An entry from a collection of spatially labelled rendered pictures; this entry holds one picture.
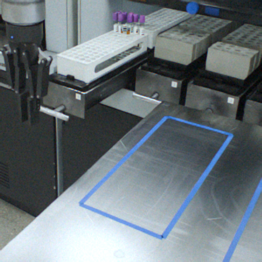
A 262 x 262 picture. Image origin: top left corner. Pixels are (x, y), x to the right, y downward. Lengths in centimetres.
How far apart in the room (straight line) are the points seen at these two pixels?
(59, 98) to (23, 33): 26
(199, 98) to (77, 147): 49
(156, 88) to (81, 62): 23
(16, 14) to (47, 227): 44
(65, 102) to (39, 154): 53
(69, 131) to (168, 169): 72
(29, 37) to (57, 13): 54
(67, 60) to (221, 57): 39
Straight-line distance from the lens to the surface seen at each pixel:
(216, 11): 117
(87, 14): 140
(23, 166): 174
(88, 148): 146
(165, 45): 126
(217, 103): 116
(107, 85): 117
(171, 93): 121
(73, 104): 112
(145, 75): 123
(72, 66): 113
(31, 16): 93
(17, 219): 196
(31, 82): 99
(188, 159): 84
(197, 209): 73
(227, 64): 120
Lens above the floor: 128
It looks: 29 degrees down
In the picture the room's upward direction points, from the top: 2 degrees clockwise
